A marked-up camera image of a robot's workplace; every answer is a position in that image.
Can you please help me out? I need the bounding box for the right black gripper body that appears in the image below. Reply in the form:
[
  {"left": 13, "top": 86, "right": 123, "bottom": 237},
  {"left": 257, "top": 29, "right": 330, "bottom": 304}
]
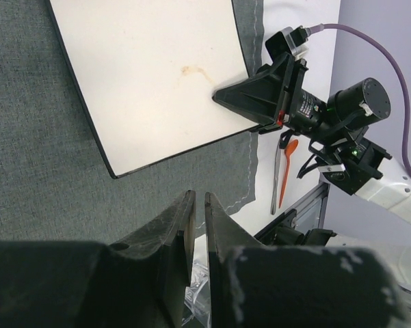
[{"left": 280, "top": 57, "right": 391, "bottom": 144}]

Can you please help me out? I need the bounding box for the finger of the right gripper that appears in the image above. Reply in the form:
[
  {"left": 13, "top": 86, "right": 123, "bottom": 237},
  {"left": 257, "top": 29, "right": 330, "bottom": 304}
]
[{"left": 212, "top": 53, "right": 294, "bottom": 131}]

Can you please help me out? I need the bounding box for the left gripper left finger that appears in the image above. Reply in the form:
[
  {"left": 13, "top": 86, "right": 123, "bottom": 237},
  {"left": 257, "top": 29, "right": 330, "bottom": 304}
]
[{"left": 0, "top": 191, "right": 196, "bottom": 327}]

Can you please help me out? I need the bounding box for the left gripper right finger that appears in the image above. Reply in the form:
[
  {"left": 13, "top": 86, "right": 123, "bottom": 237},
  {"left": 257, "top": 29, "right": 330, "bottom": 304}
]
[{"left": 204, "top": 193, "right": 410, "bottom": 327}]

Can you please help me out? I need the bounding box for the clear plastic cup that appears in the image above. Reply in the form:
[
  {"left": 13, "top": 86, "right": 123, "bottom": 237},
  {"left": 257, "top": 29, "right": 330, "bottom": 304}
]
[{"left": 181, "top": 261, "right": 211, "bottom": 327}]

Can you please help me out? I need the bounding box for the white square plate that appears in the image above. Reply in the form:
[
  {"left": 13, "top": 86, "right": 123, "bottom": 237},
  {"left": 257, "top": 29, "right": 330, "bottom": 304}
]
[{"left": 47, "top": 1, "right": 254, "bottom": 178}]

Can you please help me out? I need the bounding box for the dark grey cloth placemat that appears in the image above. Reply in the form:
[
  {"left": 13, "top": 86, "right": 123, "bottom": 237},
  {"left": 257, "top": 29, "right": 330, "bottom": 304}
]
[{"left": 0, "top": 1, "right": 258, "bottom": 243}]

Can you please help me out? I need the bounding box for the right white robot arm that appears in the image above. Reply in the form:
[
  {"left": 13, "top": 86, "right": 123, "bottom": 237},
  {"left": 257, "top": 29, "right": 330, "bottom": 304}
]
[{"left": 213, "top": 53, "right": 411, "bottom": 224}]

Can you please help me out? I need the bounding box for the silver table knife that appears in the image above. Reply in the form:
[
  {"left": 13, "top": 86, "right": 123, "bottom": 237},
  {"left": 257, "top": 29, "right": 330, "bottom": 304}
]
[{"left": 270, "top": 138, "right": 282, "bottom": 215}]

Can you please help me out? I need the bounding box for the orange plastic spoon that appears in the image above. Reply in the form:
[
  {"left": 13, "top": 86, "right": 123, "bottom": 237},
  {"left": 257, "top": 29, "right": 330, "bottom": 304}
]
[{"left": 278, "top": 139, "right": 299, "bottom": 208}]

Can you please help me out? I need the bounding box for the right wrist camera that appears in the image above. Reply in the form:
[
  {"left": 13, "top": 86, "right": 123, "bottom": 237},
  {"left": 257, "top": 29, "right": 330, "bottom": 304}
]
[{"left": 265, "top": 27, "right": 309, "bottom": 61}]

